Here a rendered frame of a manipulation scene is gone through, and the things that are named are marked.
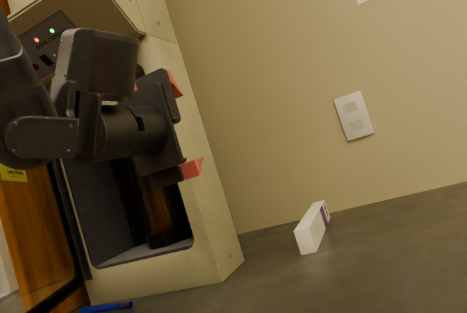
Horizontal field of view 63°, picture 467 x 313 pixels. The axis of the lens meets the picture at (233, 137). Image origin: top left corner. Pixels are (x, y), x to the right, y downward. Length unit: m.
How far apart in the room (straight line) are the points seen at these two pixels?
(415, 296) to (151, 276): 0.49
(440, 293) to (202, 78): 0.88
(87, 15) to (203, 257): 0.47
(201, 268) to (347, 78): 0.60
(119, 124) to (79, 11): 0.39
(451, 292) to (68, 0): 0.69
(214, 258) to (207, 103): 0.57
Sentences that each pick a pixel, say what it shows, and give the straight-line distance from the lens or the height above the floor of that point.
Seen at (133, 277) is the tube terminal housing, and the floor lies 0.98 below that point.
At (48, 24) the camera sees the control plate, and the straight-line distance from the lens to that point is 0.79.
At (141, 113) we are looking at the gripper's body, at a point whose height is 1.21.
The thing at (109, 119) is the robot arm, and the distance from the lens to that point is 0.38.
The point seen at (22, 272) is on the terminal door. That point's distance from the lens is 0.71.
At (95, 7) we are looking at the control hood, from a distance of 0.73.
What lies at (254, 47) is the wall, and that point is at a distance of 1.10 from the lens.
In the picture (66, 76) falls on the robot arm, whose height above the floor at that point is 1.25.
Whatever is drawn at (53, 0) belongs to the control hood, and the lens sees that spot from 0.75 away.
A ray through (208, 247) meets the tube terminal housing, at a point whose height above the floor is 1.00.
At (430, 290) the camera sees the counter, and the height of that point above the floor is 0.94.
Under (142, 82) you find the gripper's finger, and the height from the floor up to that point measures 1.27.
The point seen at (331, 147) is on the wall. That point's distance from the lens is 1.04.
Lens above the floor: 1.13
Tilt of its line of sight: 4 degrees up
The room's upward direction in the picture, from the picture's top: 17 degrees counter-clockwise
